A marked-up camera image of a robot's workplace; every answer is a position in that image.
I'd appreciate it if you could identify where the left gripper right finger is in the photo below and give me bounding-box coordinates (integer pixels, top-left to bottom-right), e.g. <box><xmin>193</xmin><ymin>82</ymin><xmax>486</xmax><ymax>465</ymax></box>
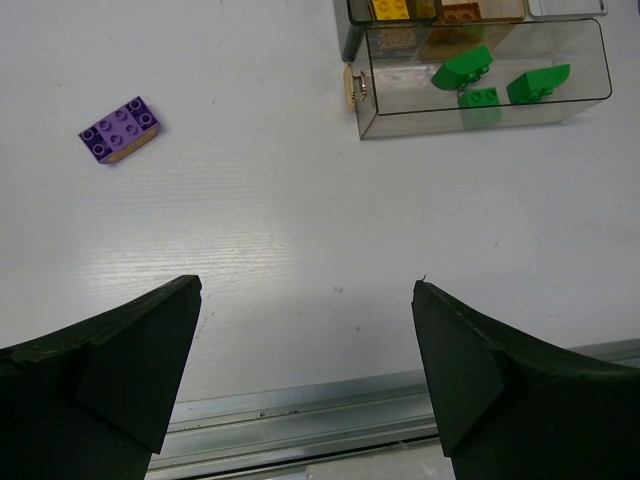
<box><xmin>412</xmin><ymin>281</ymin><xmax>639</xmax><ymax>479</ymax></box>

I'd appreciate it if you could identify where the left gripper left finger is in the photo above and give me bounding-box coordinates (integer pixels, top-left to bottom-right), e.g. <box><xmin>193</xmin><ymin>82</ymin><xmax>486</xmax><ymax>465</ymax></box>
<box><xmin>1</xmin><ymin>275</ymin><xmax>202</xmax><ymax>479</ymax></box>

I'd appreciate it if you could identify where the purple lego brick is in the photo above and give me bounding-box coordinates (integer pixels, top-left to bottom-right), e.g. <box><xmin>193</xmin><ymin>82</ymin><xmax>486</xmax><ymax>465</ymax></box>
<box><xmin>78</xmin><ymin>96</ymin><xmax>161</xmax><ymax>165</ymax></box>

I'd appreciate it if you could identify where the green sloped lego brick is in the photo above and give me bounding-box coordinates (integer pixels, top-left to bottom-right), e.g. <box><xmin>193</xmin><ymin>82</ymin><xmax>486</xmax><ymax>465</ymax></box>
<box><xmin>507</xmin><ymin>64</ymin><xmax>571</xmax><ymax>105</ymax></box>

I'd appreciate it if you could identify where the brown lego brick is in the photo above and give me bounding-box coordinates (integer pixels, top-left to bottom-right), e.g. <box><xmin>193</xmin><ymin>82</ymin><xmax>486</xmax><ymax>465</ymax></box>
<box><xmin>440</xmin><ymin>1</ymin><xmax>482</xmax><ymax>24</ymax></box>

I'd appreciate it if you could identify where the yellow lego brick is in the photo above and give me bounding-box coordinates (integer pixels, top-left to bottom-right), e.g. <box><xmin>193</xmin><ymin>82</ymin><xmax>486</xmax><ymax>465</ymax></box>
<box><xmin>369</xmin><ymin>0</ymin><xmax>410</xmax><ymax>21</ymax></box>

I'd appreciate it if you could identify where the clear long plastic container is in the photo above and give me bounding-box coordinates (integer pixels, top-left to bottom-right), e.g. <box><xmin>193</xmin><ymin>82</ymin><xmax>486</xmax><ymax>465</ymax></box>
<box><xmin>345</xmin><ymin>19</ymin><xmax>612</xmax><ymax>140</ymax></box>

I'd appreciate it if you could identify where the small tan peg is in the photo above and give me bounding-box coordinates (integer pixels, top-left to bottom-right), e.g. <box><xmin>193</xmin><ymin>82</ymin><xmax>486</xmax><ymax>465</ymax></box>
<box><xmin>343</xmin><ymin>64</ymin><xmax>368</xmax><ymax>111</ymax></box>

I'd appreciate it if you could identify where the orange tinted plastic container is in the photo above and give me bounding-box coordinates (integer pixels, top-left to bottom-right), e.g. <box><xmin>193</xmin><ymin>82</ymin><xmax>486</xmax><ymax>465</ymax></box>
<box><xmin>424</xmin><ymin>0</ymin><xmax>526</xmax><ymax>59</ymax></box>

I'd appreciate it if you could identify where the smoky grey plastic container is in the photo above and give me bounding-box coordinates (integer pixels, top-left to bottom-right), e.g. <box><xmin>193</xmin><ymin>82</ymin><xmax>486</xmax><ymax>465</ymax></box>
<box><xmin>333</xmin><ymin>0</ymin><xmax>442</xmax><ymax>63</ymax></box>

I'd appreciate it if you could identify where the clear square plastic container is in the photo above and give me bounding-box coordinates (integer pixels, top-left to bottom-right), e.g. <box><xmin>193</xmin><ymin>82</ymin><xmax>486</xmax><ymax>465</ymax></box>
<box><xmin>525</xmin><ymin>0</ymin><xmax>609</xmax><ymax>20</ymax></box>

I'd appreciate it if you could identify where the aluminium frame rail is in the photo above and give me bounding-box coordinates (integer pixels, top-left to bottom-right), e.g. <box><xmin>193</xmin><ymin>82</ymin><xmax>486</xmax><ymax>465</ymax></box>
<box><xmin>144</xmin><ymin>339</ymin><xmax>640</xmax><ymax>476</ymax></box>

